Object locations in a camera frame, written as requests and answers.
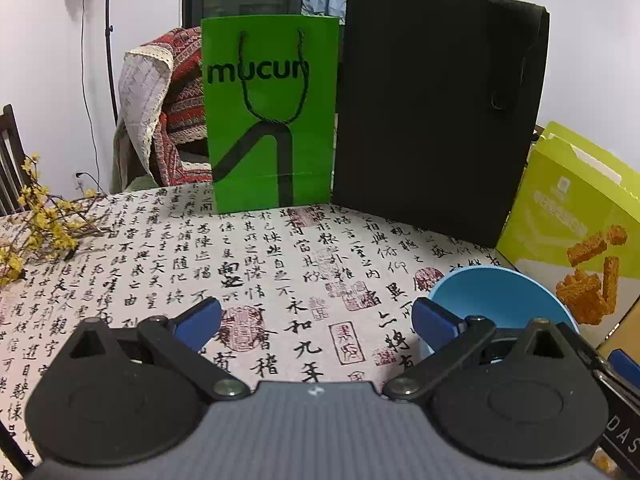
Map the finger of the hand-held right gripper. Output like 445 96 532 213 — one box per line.
562 324 640 411

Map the beige cloth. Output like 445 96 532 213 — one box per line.
110 125 151 196

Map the black paper bag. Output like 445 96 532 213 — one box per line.
331 0 551 248

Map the green paper bag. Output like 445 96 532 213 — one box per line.
200 15 341 214

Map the red patterned blanket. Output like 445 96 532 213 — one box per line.
145 26 213 187

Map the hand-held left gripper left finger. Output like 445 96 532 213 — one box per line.
65 297 251 403

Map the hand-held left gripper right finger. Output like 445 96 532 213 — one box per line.
382 297 576 403

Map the studio light on stand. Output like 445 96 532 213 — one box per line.
77 0 121 126

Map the yellow flower branch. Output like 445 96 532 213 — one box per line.
0 154 113 286

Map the dark wooden chair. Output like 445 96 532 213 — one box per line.
0 104 32 216

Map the white quilted cloth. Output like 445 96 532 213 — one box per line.
116 45 174 181

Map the yellow-green snack box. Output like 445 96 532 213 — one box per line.
495 121 640 346

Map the blue bowl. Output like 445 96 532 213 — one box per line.
428 266 582 361

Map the calligraphy printed tablecloth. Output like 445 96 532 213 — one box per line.
0 182 507 476

